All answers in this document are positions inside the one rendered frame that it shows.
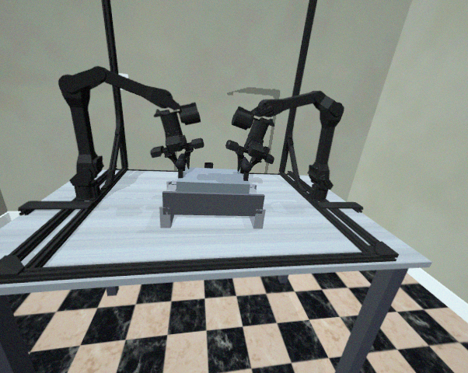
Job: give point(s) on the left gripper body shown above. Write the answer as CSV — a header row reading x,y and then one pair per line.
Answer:
x,y
231,145

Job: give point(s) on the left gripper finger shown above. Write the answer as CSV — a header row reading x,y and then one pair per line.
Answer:
x,y
240,159
254,161

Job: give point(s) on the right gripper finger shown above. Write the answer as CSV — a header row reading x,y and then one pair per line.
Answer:
x,y
187,154
172,158

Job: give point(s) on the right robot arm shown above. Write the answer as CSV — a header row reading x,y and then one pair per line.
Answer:
x,y
76,92

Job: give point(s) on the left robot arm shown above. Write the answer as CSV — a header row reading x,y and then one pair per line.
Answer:
x,y
330,115

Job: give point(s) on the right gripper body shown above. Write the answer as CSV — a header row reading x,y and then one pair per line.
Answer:
x,y
196,143

